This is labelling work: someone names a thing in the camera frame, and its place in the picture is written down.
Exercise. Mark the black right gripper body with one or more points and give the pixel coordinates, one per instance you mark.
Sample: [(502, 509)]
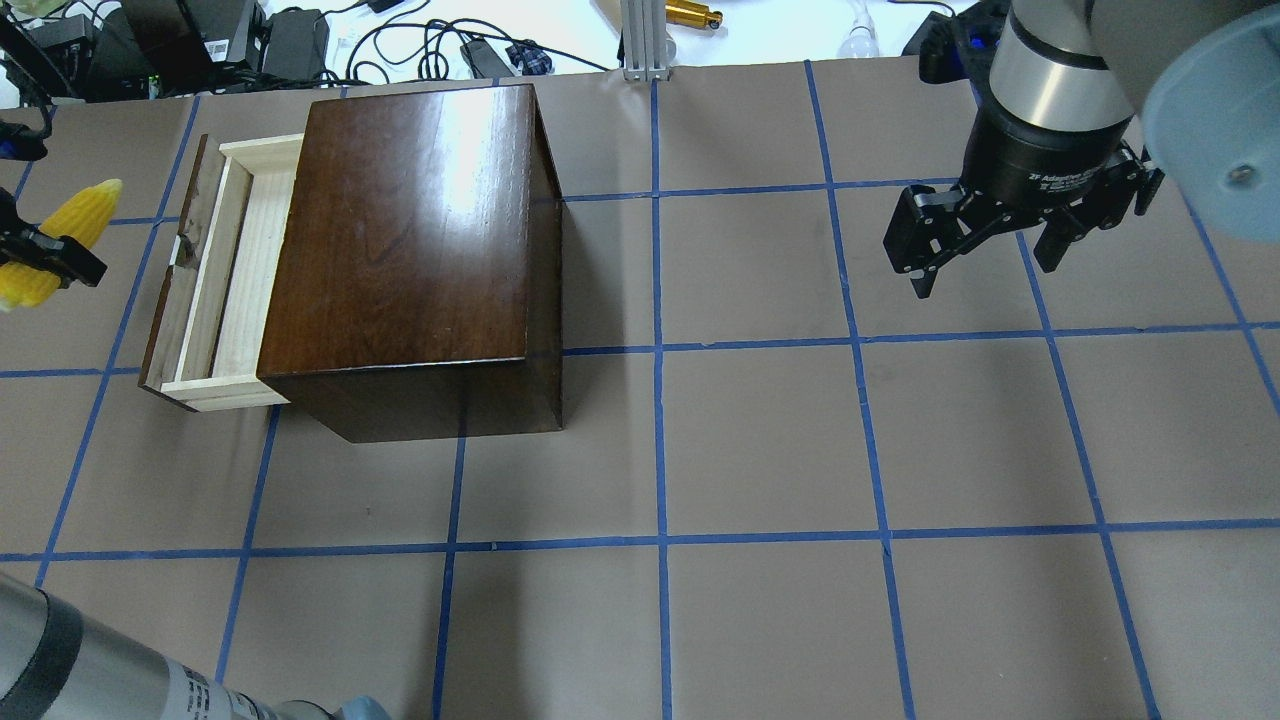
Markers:
[(1040, 158)]

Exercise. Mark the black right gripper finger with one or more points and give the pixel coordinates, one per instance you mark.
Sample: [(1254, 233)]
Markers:
[(1127, 182), (929, 228)]

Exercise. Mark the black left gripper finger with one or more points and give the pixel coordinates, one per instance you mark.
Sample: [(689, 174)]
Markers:
[(62, 256)]

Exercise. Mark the yellow toy corn cob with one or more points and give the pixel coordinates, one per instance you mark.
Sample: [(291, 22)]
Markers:
[(84, 217)]

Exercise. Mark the light wood pull-out drawer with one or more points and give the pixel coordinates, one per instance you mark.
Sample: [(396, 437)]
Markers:
[(206, 336)]

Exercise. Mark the dark brown wooden drawer cabinet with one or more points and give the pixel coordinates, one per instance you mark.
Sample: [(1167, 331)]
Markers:
[(418, 292)]

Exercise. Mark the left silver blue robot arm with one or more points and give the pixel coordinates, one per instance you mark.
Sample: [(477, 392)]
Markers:
[(59, 663)]

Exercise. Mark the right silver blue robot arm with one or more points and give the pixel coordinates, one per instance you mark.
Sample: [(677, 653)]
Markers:
[(1084, 108)]

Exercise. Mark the white light bulb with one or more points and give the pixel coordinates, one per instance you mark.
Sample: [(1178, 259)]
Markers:
[(861, 39)]

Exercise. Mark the black power adapter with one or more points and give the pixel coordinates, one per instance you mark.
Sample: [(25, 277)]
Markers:
[(296, 45)]

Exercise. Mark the gold cylindrical tool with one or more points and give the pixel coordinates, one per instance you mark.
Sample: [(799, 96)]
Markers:
[(692, 15)]

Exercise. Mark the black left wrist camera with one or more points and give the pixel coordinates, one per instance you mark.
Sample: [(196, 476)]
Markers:
[(22, 143)]

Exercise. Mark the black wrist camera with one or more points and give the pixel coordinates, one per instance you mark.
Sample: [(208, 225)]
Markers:
[(22, 143), (960, 46)]

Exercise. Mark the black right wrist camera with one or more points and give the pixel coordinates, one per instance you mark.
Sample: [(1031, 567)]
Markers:
[(960, 46)]

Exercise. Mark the aluminium frame post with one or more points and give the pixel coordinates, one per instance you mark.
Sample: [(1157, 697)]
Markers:
[(644, 41)]

